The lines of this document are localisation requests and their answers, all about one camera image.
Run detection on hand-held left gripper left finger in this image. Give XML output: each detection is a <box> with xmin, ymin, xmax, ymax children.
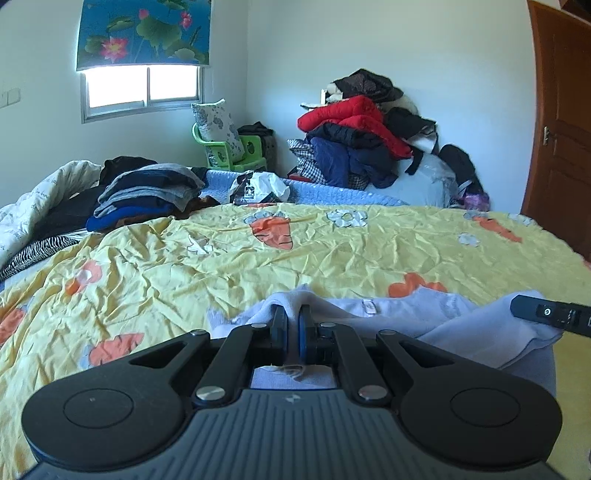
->
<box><xmin>128</xmin><ymin>305</ymin><xmax>290</xmax><ymax>408</ymax></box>

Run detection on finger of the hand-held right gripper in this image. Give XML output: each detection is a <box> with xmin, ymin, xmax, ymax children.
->
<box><xmin>510</xmin><ymin>294</ymin><xmax>591</xmax><ymax>339</ymax></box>

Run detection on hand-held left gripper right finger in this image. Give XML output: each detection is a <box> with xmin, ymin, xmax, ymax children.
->
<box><xmin>298</xmin><ymin>304</ymin><xmax>459</xmax><ymax>407</ymax></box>

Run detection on lavender long-sleeve shirt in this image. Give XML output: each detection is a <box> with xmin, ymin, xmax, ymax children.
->
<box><xmin>207</xmin><ymin>284</ymin><xmax>561</xmax><ymax>402</ymax></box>

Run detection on stack of folded clothes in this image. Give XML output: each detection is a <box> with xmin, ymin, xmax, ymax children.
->
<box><xmin>85</xmin><ymin>156</ymin><xmax>208</xmax><ymax>232</ymax></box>

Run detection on black and white clothes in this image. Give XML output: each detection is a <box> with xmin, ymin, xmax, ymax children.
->
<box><xmin>383</xmin><ymin>106</ymin><xmax>437</xmax><ymax>148</ymax></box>

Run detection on yellow carrot-print quilt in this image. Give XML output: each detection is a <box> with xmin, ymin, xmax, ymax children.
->
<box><xmin>0</xmin><ymin>203</ymin><xmax>591</xmax><ymax>480</ymax></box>

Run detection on light blue blanket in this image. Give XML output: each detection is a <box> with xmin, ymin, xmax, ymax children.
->
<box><xmin>203</xmin><ymin>168</ymin><xmax>409</xmax><ymax>208</ymax></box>

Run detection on white and black plastic bag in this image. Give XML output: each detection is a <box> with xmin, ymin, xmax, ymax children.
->
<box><xmin>229</xmin><ymin>171</ymin><xmax>291</xmax><ymax>206</ymax></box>

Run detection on brown wooden door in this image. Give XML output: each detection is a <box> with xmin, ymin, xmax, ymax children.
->
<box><xmin>519</xmin><ymin>0</ymin><xmax>591</xmax><ymax>261</ymax></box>

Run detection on black backpack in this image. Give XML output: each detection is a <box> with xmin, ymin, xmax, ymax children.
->
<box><xmin>438</xmin><ymin>144</ymin><xmax>485</xmax><ymax>197</ymax></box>

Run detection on houndstooth cloth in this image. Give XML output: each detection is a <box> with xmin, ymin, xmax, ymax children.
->
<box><xmin>286</xmin><ymin>138</ymin><xmax>324</xmax><ymax>183</ymax></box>

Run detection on clear plastic bag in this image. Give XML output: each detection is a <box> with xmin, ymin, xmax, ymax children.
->
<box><xmin>369</xmin><ymin>152</ymin><xmax>455</xmax><ymax>208</ymax></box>

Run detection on navy jacket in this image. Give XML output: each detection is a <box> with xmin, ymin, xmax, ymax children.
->
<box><xmin>307</xmin><ymin>122</ymin><xmax>402</xmax><ymax>190</ymax></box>

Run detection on green plastic chair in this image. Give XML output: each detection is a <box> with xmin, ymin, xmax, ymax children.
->
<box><xmin>191</xmin><ymin>122</ymin><xmax>269</xmax><ymax>171</ymax></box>

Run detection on dark cloth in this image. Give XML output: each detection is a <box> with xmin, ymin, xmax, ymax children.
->
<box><xmin>238</xmin><ymin>121</ymin><xmax>276</xmax><ymax>139</ymax></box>

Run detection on floral pillow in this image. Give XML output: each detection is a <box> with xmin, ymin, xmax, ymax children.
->
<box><xmin>191</xmin><ymin>98</ymin><xmax>245</xmax><ymax>160</ymax></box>

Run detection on red jacket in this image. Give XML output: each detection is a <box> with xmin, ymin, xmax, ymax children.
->
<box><xmin>297</xmin><ymin>95</ymin><xmax>413</xmax><ymax>160</ymax></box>

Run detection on black patterned garment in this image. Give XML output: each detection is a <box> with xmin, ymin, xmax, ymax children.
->
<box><xmin>332</xmin><ymin>68</ymin><xmax>404</xmax><ymax>103</ymax></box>

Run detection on zebra-striped cloth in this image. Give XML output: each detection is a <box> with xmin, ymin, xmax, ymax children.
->
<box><xmin>0</xmin><ymin>233</ymin><xmax>93</xmax><ymax>282</ymax></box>

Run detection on white quilt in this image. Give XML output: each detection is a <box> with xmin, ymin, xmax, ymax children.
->
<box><xmin>0</xmin><ymin>160</ymin><xmax>102</xmax><ymax>268</ymax></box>

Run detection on window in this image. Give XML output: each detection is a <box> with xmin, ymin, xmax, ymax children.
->
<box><xmin>81</xmin><ymin>65</ymin><xmax>204</xmax><ymax>123</ymax></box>

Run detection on floral roller blind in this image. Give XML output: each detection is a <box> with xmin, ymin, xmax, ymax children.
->
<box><xmin>75</xmin><ymin>0</ymin><xmax>213</xmax><ymax>72</ymax></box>

